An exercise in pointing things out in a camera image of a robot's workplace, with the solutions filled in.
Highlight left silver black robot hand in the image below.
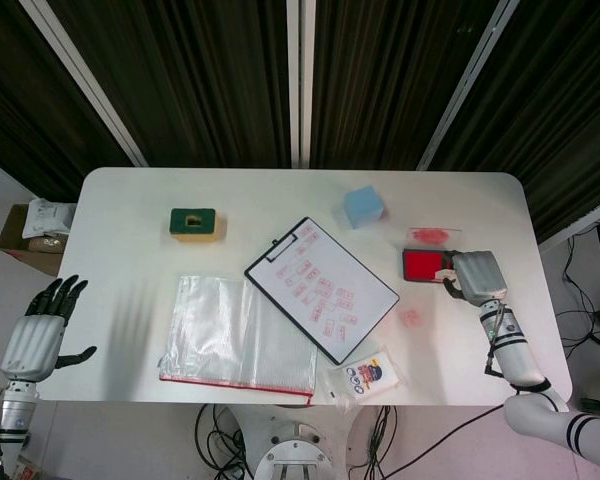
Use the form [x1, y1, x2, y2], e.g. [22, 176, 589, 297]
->
[0, 273, 99, 386]

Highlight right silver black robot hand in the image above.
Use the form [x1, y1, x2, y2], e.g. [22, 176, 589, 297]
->
[437, 249, 510, 307]

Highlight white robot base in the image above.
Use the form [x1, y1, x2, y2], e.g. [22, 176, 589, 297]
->
[227, 403, 366, 480]

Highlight red ink pad clear lid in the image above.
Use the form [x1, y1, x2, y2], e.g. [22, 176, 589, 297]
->
[401, 227, 464, 286]

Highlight brown cardboard box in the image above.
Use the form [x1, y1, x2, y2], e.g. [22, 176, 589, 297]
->
[0, 202, 76, 277]

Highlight white paper red stamp marks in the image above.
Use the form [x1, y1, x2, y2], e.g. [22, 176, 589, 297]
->
[248, 219, 399, 362]

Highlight colourful snack package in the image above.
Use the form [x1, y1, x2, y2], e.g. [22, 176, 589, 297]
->
[9, 449, 46, 480]

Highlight white printed plastic bag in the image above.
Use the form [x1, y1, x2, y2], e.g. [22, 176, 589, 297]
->
[22, 198, 76, 237]

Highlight light blue foam cube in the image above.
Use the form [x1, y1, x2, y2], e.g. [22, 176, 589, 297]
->
[340, 184, 387, 230]

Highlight packaged white melamine sponge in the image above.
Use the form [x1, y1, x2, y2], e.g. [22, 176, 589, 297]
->
[324, 344, 409, 409]

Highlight yellow sponge holed green top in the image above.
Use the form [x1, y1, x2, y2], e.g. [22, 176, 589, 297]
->
[168, 207, 230, 240]

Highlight clear mesh pouch red zipper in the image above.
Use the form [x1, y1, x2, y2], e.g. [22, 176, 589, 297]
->
[158, 273, 319, 406]

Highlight black clipboard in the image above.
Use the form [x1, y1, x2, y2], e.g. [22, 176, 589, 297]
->
[243, 216, 401, 366]

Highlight dark pleated curtain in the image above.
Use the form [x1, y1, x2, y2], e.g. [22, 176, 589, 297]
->
[0, 0, 600, 241]

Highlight black side floor cables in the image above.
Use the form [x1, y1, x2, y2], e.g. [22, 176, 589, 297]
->
[554, 234, 600, 361]

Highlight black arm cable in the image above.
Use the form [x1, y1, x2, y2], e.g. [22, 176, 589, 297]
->
[374, 402, 509, 479]

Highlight white slanted frame post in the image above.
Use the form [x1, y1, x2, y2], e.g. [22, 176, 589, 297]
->
[416, 0, 521, 171]
[19, 0, 149, 168]

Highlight tangled black floor cables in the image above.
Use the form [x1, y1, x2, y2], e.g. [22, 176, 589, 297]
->
[194, 403, 249, 480]

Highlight white vertical frame post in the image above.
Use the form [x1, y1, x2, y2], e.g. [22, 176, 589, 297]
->
[285, 0, 317, 169]

